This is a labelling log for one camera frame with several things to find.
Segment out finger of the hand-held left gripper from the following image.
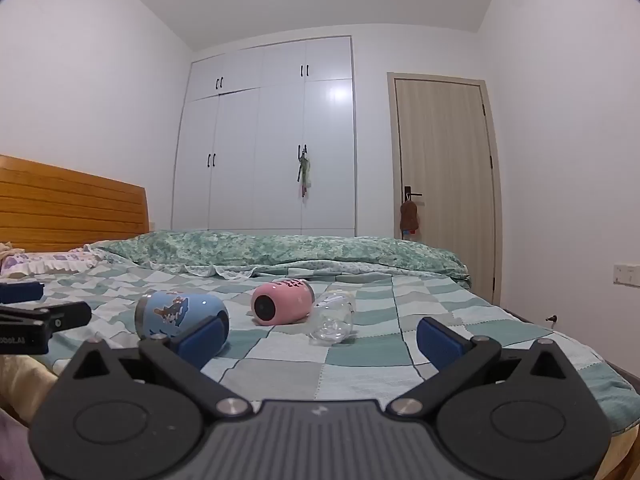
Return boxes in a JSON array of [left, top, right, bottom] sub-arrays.
[[0, 302, 93, 335], [0, 282, 45, 305]]

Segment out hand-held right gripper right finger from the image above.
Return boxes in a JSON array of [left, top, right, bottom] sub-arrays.
[[387, 316, 584, 419]]

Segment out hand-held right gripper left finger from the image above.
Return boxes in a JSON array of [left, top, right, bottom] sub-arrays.
[[54, 312, 254, 420]]

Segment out blue cartoon print cup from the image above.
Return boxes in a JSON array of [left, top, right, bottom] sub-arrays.
[[134, 290, 230, 350]]

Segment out pink cup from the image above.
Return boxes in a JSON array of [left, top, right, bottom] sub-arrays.
[[251, 280, 315, 327]]

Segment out clear glass cup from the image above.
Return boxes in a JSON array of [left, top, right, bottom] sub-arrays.
[[308, 291, 357, 346]]

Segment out purple print pillow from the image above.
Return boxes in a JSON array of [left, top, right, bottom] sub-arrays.
[[0, 251, 101, 278]]

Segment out yellow blanket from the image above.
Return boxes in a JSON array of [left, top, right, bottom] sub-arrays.
[[0, 354, 67, 428]]

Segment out checkered bed sheet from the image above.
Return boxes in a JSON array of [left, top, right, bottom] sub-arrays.
[[0, 255, 640, 436]]

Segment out wooden headboard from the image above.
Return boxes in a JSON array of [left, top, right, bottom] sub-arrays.
[[0, 154, 151, 253]]

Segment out purple cloth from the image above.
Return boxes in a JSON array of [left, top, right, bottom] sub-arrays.
[[0, 406, 45, 480]]

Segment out brown plush toy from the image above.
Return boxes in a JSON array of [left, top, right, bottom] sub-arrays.
[[399, 199, 420, 236]]

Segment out green floral quilt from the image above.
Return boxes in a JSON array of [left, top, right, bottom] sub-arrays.
[[84, 230, 472, 288]]

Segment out light wooden door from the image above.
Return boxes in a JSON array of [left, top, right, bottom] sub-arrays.
[[387, 72, 503, 307]]

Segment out green hanging ornament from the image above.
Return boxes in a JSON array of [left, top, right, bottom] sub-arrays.
[[294, 144, 314, 200]]

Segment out white wardrobe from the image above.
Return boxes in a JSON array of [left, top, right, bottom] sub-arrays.
[[171, 35, 357, 239]]

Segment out white wall socket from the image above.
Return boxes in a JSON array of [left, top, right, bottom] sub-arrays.
[[613, 262, 640, 289]]

